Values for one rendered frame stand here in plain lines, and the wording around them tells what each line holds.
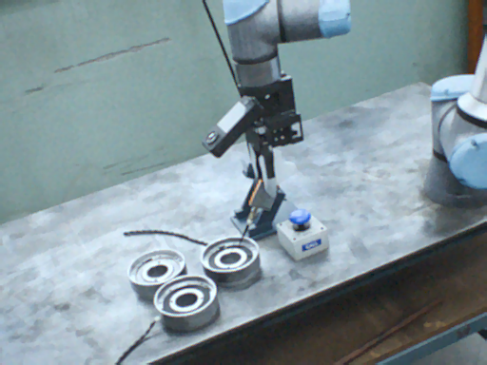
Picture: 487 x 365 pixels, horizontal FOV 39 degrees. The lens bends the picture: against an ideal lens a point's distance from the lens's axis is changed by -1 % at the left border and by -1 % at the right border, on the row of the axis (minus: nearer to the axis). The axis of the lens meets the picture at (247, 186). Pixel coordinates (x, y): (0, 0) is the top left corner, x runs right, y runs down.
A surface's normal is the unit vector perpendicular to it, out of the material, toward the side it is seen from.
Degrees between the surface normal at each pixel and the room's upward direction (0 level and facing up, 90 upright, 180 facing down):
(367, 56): 90
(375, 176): 0
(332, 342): 0
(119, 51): 90
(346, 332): 0
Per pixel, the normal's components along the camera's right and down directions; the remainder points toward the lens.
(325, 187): -0.15, -0.85
